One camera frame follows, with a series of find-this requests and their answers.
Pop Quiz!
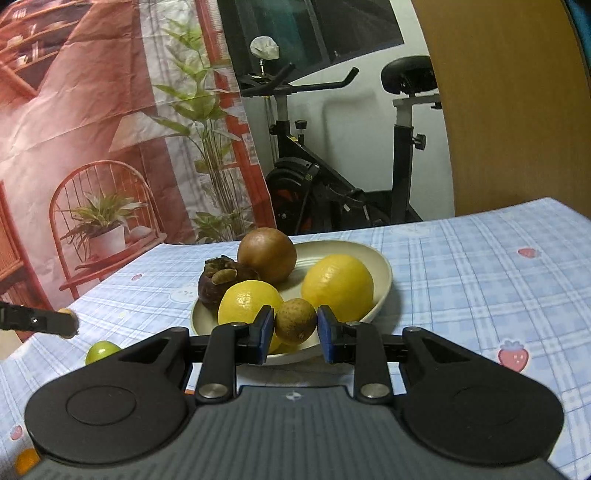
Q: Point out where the yellow round fruit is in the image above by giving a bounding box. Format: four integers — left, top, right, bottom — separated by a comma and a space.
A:
57, 308, 80, 339

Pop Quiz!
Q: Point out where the small brown longan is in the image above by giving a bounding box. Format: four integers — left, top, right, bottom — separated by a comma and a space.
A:
274, 298, 317, 345

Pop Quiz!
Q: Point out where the green apple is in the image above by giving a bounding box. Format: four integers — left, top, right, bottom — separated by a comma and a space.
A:
85, 340, 121, 365

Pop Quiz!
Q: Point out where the orange tangerine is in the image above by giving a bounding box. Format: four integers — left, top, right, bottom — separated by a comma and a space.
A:
14, 448, 40, 477

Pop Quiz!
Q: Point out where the beige ceramic plate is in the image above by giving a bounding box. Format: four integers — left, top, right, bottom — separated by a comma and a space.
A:
192, 228, 393, 365

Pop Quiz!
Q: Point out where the yellow lemon front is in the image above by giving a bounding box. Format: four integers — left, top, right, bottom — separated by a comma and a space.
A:
217, 280, 283, 325

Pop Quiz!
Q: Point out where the yellow lemon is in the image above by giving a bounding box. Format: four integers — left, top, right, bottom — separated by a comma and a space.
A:
301, 254, 374, 323
217, 280, 283, 325

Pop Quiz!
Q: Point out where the yellow lemon back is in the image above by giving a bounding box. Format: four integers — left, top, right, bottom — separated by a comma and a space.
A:
301, 254, 374, 323

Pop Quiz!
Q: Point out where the dark purple mangosteen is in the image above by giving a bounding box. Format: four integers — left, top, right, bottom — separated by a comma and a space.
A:
197, 255, 259, 311

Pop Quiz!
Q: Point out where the brown round fruit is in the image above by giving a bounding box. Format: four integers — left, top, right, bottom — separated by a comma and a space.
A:
238, 227, 297, 284

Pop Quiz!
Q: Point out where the black exercise bike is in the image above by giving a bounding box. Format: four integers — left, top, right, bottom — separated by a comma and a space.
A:
237, 55, 444, 236

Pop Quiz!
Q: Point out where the blue plaid tablecloth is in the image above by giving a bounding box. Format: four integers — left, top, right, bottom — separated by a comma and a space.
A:
1, 198, 590, 479

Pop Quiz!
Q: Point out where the printed red backdrop cloth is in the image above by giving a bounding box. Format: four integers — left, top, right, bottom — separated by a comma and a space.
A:
1, 1, 274, 309

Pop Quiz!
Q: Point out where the wooden door panel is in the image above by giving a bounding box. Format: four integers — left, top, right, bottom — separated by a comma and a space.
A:
414, 1, 590, 215

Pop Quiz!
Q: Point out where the dark window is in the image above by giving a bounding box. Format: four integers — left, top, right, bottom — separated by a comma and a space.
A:
218, 0, 404, 80

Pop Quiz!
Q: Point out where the blue curtain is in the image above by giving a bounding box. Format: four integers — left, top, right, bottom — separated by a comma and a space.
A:
565, 0, 591, 68

